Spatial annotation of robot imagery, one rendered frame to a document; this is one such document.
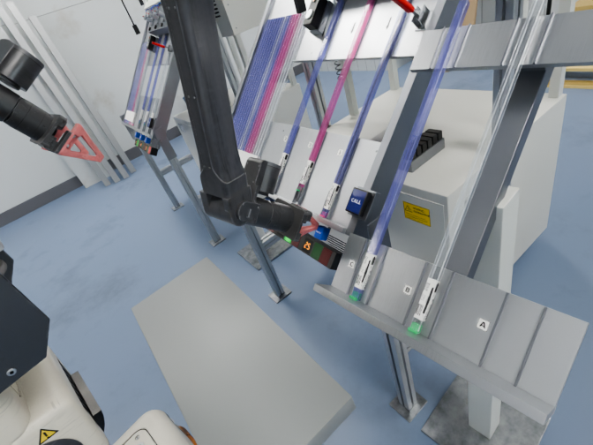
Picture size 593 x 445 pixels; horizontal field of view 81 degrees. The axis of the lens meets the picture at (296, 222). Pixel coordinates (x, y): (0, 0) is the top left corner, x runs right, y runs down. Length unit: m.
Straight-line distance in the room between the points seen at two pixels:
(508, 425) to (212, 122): 1.12
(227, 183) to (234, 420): 0.41
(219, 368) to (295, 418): 0.20
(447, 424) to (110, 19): 4.37
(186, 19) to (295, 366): 0.58
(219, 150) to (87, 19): 4.00
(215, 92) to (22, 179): 4.07
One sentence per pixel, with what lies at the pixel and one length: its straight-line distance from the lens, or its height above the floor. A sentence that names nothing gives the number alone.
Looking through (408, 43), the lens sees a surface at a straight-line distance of 0.83.
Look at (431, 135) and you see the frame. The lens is 1.14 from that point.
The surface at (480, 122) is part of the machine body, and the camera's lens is 1.33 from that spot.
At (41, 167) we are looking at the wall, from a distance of 4.51.
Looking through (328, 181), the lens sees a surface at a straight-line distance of 0.82.
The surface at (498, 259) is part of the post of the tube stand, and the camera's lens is 0.67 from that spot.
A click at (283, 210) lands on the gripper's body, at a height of 0.81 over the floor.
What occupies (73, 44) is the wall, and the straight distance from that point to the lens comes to 4.46.
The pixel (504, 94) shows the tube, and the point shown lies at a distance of 0.58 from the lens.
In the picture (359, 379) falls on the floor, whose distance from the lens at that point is 1.36.
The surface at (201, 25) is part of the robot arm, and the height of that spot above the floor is 1.16.
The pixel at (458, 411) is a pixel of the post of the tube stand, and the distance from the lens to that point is 1.28.
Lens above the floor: 1.17
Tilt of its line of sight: 34 degrees down
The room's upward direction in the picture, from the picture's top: 20 degrees counter-clockwise
